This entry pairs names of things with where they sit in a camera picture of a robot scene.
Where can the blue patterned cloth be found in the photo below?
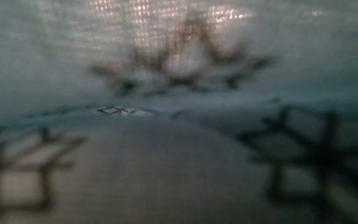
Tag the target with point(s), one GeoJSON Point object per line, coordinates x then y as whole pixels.
{"type": "Point", "coordinates": [179, 155]}

